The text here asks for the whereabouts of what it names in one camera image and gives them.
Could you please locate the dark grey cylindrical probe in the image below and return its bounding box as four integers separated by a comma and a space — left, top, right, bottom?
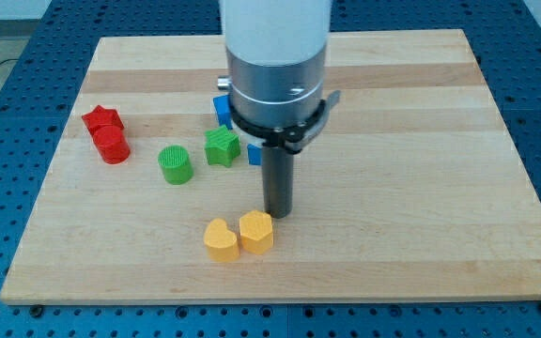
261, 146, 294, 219

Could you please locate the black clamp ring mount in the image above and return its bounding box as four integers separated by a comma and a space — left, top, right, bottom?
229, 90, 341, 155

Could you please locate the blue block behind arm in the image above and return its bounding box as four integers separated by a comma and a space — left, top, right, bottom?
212, 95, 233, 130

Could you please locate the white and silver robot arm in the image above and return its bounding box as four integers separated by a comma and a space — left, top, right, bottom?
219, 0, 340, 219

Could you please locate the blue triangle block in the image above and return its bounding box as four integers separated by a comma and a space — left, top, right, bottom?
247, 144, 262, 166

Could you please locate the green star block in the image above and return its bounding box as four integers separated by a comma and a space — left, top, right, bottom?
204, 126, 240, 167

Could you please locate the yellow hexagon block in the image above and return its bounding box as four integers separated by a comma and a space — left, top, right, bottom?
239, 210, 274, 254

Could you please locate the yellow heart block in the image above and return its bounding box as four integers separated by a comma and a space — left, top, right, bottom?
203, 218, 240, 263

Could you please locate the green cylinder block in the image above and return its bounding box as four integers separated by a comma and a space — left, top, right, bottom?
158, 145, 193, 185

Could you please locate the wooden board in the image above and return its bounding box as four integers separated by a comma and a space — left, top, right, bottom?
0, 30, 541, 305

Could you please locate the red cylinder block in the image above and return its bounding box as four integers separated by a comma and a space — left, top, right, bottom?
93, 126, 131, 164

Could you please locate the red star block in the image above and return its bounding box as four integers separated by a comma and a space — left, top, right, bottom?
82, 105, 125, 136

